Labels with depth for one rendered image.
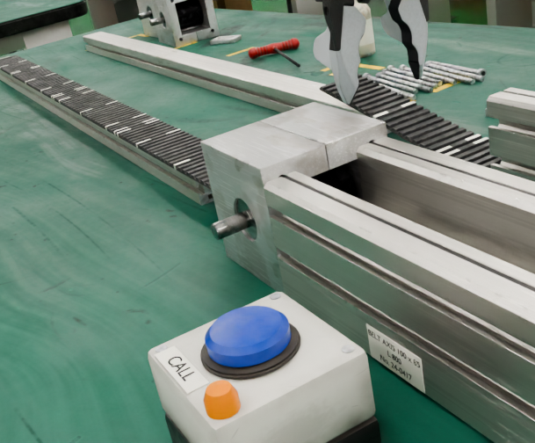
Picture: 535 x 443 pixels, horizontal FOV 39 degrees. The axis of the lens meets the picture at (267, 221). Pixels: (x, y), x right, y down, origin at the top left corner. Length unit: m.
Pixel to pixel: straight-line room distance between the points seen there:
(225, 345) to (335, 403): 0.06
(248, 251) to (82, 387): 0.15
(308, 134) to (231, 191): 0.07
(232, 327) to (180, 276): 0.22
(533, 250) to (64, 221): 0.46
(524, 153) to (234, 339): 0.30
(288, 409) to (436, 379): 0.09
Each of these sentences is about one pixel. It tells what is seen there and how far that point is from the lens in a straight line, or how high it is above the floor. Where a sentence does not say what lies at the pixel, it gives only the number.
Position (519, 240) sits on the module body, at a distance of 0.42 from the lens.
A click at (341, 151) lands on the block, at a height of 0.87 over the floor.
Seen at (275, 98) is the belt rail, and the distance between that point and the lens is 0.93.
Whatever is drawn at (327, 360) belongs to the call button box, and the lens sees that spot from 0.35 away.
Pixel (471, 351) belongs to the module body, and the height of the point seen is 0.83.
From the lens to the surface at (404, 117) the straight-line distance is 0.75.
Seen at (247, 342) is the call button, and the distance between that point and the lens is 0.34.
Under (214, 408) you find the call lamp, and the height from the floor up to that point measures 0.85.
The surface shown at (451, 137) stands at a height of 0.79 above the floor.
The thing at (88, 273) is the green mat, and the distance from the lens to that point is 0.62.
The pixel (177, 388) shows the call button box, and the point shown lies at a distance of 0.36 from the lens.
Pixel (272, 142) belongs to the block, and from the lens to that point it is 0.52.
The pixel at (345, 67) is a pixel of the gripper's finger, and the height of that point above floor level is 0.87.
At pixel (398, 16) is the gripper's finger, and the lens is 0.75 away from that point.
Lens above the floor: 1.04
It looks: 24 degrees down
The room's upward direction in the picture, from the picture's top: 11 degrees counter-clockwise
